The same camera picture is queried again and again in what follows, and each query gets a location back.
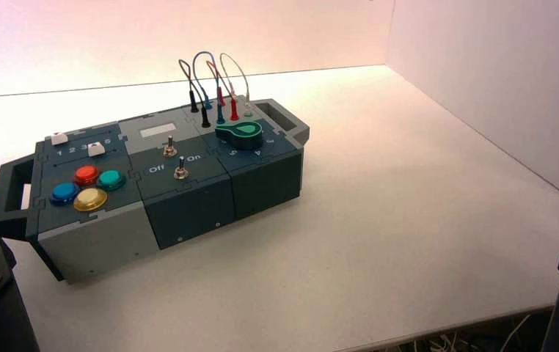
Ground green rotary dial knob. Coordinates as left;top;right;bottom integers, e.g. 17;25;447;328
214;120;264;151

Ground grey and teal control box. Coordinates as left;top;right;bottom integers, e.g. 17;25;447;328
0;98;310;284

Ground green round push button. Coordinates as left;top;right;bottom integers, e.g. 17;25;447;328
97;169;126;192

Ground yellow round push button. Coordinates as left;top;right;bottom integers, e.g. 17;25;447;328
73;188;109;213

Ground red round push button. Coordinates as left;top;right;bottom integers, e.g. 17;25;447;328
74;165;101;187

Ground blue round push button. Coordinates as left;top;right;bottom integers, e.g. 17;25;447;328
49;182;81;207

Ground white jumper wire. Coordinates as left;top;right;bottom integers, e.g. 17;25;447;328
219;52;255;118

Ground red jumper wire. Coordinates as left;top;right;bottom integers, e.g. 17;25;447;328
205;60;240;122

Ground blue jumper wire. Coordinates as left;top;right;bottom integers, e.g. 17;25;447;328
192;51;226;125

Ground black jumper wire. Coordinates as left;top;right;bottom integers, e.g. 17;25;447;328
178;59;211;129

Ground white loose cables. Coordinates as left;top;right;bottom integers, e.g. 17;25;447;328
395;313;533;352

